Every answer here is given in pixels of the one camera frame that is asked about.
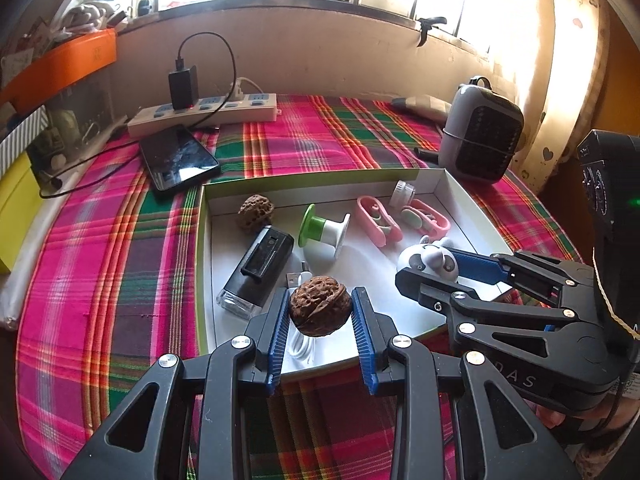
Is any black charger cable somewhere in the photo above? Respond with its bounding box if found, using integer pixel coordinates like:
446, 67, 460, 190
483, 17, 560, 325
176, 32, 236, 128

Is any black window handle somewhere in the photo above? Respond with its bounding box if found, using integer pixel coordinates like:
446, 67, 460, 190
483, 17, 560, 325
416, 16, 447, 48

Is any white usb cable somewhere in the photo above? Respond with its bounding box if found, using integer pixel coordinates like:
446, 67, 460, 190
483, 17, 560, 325
285, 260, 318, 363

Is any pink clip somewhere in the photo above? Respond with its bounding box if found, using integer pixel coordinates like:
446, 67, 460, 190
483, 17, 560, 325
400, 199, 451, 235
356, 195, 403, 248

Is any cream heart print curtain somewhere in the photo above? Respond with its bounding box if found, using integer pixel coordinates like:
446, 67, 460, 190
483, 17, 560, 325
500, 0, 613, 191

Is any black bike light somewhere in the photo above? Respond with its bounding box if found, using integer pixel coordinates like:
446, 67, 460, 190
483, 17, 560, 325
216, 226, 295, 320

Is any thin black cable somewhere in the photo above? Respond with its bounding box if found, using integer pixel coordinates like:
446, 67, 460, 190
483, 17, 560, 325
37, 127, 143, 200

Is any pile of white cables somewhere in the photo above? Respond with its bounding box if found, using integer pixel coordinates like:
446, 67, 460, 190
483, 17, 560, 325
50, 0, 131, 36

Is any grey beige pen tool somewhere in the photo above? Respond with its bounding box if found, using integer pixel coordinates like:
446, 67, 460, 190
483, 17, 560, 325
391, 95, 456, 121

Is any white panda toy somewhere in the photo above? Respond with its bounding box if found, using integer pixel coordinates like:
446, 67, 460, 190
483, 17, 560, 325
396, 245, 461, 286

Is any person's right hand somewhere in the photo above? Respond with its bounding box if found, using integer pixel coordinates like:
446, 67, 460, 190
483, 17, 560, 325
534, 405, 573, 430

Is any white power strip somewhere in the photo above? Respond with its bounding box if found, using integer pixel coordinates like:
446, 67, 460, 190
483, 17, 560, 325
127, 91, 278, 138

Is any clear plastic container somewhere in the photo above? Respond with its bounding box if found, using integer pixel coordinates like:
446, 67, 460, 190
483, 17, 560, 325
27, 67, 126, 161

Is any black smartphone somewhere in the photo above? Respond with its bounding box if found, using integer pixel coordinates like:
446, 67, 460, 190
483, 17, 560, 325
139, 125, 222, 197

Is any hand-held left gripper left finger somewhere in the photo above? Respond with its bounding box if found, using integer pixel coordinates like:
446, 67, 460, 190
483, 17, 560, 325
60, 290, 292, 480

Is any green white cardboard box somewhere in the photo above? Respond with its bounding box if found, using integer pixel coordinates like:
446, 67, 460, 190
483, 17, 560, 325
195, 167, 516, 378

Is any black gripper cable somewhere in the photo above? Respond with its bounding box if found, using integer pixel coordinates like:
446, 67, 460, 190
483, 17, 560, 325
575, 375, 632, 441

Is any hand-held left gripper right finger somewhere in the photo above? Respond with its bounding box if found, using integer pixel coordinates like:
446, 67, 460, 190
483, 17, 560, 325
351, 287, 583, 480

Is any striped white box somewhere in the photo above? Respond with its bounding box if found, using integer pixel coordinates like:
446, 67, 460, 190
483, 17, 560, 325
0, 110, 50, 176

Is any white round cap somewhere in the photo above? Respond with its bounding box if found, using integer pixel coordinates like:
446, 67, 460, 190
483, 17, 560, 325
390, 180, 417, 208

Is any white foam board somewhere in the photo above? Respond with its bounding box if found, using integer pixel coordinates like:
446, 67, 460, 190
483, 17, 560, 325
0, 175, 66, 331

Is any beige braided cord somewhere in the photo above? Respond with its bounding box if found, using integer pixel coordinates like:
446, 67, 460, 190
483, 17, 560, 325
592, 245, 640, 341

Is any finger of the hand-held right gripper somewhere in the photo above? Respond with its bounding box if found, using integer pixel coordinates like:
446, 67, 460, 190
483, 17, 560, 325
395, 269, 596, 376
452, 250, 596, 311

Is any plaid tablecloth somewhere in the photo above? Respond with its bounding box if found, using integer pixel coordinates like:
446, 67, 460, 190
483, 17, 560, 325
15, 92, 601, 480

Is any black charger adapter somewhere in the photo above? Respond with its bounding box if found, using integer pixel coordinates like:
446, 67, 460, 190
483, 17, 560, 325
168, 57, 197, 111

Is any grey desk heater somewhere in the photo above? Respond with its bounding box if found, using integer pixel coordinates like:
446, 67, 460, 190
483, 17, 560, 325
439, 76, 525, 184

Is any yellow box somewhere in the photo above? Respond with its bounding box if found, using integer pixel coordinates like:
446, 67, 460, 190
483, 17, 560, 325
0, 152, 43, 275

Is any green white spool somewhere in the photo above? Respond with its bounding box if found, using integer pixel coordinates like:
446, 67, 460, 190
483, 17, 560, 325
298, 203, 352, 271

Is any orange box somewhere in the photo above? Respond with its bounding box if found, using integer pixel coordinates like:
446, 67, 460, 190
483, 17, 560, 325
0, 29, 118, 111

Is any brown walnut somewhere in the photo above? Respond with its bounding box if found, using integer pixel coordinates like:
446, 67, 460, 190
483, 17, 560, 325
289, 275, 352, 338
237, 194, 276, 233

